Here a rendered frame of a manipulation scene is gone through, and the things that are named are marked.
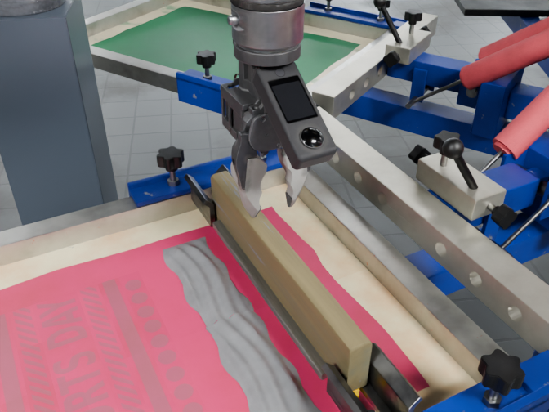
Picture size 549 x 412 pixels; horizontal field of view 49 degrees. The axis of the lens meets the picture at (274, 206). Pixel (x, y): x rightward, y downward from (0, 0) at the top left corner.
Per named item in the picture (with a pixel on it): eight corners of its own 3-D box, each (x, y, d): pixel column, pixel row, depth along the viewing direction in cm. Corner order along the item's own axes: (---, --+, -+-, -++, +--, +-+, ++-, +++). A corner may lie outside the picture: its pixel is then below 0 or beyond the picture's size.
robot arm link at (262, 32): (319, 6, 59) (243, 17, 56) (316, 50, 62) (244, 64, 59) (283, -15, 65) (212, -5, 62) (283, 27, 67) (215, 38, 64)
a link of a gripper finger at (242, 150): (261, 180, 72) (274, 114, 67) (267, 187, 71) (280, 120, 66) (225, 183, 70) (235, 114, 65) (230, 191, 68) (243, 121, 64)
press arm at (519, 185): (448, 237, 89) (453, 210, 86) (421, 216, 93) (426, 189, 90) (533, 205, 95) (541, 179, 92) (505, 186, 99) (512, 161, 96)
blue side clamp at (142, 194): (141, 233, 97) (136, 198, 93) (132, 217, 101) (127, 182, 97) (301, 185, 109) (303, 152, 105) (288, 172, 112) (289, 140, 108)
